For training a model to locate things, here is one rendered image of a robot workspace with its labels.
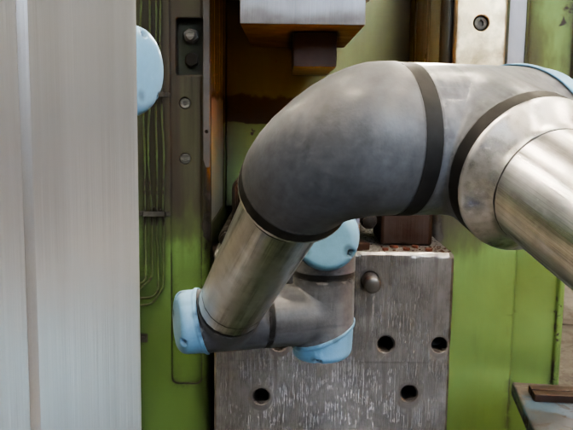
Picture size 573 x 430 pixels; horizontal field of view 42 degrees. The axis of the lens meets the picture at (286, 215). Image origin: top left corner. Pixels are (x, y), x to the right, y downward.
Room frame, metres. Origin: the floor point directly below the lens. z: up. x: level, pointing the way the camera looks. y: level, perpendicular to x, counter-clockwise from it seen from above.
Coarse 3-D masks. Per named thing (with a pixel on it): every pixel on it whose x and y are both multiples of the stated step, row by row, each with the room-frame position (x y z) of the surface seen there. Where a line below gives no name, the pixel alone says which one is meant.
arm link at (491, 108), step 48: (432, 96) 0.53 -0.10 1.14; (480, 96) 0.53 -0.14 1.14; (528, 96) 0.51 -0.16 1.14; (432, 144) 0.52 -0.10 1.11; (480, 144) 0.50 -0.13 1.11; (528, 144) 0.49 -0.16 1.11; (432, 192) 0.53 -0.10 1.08; (480, 192) 0.50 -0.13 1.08; (528, 192) 0.46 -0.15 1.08; (480, 240) 0.53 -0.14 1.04; (528, 240) 0.47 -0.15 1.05
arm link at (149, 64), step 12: (144, 36) 0.62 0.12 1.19; (144, 48) 0.61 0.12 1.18; (156, 48) 0.63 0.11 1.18; (144, 60) 0.61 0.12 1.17; (156, 60) 0.63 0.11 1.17; (144, 72) 0.61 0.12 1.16; (156, 72) 0.63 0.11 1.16; (144, 84) 0.61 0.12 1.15; (156, 84) 0.63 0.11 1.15; (144, 96) 0.61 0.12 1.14; (156, 96) 0.63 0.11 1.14; (144, 108) 0.62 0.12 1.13
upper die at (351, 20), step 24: (240, 0) 1.22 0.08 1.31; (264, 0) 1.22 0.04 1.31; (288, 0) 1.22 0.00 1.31; (312, 0) 1.22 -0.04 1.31; (336, 0) 1.22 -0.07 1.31; (360, 0) 1.22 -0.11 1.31; (240, 24) 1.23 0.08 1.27; (264, 24) 1.23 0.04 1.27; (288, 24) 1.22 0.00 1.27; (312, 24) 1.22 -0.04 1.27; (336, 24) 1.22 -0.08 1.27; (360, 24) 1.22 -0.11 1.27
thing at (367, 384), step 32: (384, 256) 1.16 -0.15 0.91; (416, 256) 1.17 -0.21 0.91; (448, 256) 1.16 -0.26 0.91; (384, 288) 1.16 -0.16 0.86; (416, 288) 1.16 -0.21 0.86; (448, 288) 1.16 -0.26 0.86; (448, 320) 1.16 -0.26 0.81; (224, 352) 1.16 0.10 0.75; (256, 352) 1.16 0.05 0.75; (288, 352) 1.16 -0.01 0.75; (352, 352) 1.16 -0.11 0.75; (384, 352) 1.16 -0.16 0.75; (416, 352) 1.16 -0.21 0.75; (448, 352) 1.17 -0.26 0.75; (224, 384) 1.16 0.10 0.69; (256, 384) 1.16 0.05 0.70; (288, 384) 1.16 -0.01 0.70; (320, 384) 1.16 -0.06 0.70; (352, 384) 1.16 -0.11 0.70; (384, 384) 1.16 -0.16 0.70; (416, 384) 1.16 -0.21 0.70; (448, 384) 1.17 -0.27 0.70; (224, 416) 1.16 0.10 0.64; (256, 416) 1.16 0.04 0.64; (288, 416) 1.16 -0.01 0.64; (320, 416) 1.16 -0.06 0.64; (352, 416) 1.16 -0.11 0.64; (384, 416) 1.16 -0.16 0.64; (416, 416) 1.16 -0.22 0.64
